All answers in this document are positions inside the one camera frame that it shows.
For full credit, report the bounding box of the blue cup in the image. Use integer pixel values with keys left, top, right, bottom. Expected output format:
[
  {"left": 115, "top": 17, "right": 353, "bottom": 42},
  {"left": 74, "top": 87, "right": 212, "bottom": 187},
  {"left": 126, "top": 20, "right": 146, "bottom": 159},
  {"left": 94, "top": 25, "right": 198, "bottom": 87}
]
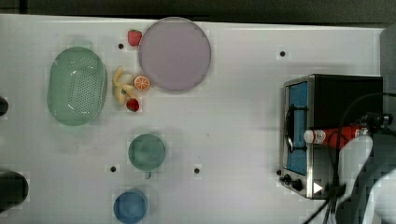
[{"left": 113, "top": 189, "right": 149, "bottom": 224}]

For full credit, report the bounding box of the black cylinder upper left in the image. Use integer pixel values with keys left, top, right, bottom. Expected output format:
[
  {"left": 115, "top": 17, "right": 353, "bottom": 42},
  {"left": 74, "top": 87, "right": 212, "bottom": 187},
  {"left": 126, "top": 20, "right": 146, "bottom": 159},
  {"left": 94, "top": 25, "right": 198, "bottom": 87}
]
[{"left": 0, "top": 97, "right": 9, "bottom": 116}]

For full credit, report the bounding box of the peeled banana toy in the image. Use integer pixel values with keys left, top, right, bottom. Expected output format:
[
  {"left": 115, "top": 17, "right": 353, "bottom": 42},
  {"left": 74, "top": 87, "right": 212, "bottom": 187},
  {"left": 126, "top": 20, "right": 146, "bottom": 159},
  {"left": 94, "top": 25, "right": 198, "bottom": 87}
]
[{"left": 112, "top": 66, "right": 135, "bottom": 105}]

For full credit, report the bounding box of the green mug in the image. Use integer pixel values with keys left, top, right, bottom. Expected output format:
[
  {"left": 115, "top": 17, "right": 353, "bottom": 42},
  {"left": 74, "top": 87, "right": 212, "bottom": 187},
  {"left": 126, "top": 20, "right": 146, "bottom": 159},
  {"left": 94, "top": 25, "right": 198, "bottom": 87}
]
[{"left": 128, "top": 133, "right": 166, "bottom": 179}]

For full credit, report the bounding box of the red toy strawberry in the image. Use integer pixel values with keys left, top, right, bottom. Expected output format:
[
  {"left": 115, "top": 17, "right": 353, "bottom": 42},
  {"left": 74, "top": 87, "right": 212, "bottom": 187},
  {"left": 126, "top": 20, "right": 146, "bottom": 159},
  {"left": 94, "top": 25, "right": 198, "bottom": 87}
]
[
  {"left": 127, "top": 30, "right": 143, "bottom": 47},
  {"left": 126, "top": 99, "right": 140, "bottom": 112}
]

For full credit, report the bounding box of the lilac round plate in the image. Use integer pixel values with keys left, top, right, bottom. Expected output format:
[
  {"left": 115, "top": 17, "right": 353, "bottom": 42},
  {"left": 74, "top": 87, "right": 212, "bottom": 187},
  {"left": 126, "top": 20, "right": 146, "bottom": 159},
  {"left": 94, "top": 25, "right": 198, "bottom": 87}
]
[{"left": 138, "top": 17, "right": 211, "bottom": 91}]

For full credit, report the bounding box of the orange slice toy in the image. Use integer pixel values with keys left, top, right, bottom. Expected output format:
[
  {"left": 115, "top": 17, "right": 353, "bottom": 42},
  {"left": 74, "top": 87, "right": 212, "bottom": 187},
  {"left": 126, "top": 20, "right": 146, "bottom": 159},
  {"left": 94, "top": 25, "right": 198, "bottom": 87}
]
[{"left": 134, "top": 76, "right": 150, "bottom": 91}]

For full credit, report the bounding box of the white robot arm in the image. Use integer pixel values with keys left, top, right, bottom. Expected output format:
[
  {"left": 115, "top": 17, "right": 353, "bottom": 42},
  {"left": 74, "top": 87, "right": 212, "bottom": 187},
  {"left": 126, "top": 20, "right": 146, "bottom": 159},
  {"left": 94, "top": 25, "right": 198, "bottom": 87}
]
[{"left": 335, "top": 113, "right": 396, "bottom": 224}]

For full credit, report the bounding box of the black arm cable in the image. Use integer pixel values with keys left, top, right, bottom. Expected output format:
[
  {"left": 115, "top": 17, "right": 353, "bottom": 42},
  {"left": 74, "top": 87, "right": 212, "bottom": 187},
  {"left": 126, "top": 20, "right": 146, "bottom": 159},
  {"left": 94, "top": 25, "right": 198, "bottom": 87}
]
[{"left": 302, "top": 91, "right": 396, "bottom": 224}]

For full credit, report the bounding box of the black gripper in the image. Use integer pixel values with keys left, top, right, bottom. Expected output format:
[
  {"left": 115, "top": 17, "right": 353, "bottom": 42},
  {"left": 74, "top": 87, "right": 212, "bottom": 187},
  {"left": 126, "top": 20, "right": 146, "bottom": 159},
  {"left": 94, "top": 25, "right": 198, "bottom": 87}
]
[{"left": 360, "top": 112, "right": 393, "bottom": 133}]

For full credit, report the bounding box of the green perforated colander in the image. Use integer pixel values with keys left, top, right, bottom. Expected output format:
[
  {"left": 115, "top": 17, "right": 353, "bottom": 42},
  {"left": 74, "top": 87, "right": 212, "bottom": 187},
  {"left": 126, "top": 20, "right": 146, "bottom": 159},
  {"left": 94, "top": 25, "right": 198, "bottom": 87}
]
[{"left": 47, "top": 47, "right": 107, "bottom": 126}]

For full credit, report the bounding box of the red plush ketchup bottle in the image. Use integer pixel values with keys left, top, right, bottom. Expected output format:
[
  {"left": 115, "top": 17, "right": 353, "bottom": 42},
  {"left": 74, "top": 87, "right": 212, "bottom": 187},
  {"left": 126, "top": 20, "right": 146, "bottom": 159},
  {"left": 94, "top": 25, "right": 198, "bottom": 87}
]
[{"left": 304, "top": 126, "right": 369, "bottom": 148}]

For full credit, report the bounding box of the black toaster oven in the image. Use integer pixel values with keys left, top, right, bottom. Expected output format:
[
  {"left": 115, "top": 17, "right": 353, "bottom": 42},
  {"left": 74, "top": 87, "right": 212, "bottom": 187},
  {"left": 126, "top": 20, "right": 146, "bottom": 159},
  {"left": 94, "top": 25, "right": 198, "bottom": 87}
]
[{"left": 278, "top": 74, "right": 383, "bottom": 200}]

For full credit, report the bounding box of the black cylinder lower left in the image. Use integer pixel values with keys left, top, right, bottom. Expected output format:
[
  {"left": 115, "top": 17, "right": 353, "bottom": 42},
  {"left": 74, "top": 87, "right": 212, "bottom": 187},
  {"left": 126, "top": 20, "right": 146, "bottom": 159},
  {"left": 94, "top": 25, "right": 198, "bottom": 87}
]
[{"left": 0, "top": 172, "right": 29, "bottom": 213}]

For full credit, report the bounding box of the black cylinder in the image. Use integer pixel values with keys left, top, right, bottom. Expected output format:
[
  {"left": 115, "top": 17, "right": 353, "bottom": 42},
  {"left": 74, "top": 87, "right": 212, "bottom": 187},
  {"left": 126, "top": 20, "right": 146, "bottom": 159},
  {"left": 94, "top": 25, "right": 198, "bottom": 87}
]
[
  {"left": 0, "top": 172, "right": 29, "bottom": 213},
  {"left": 0, "top": 97, "right": 9, "bottom": 116}
]

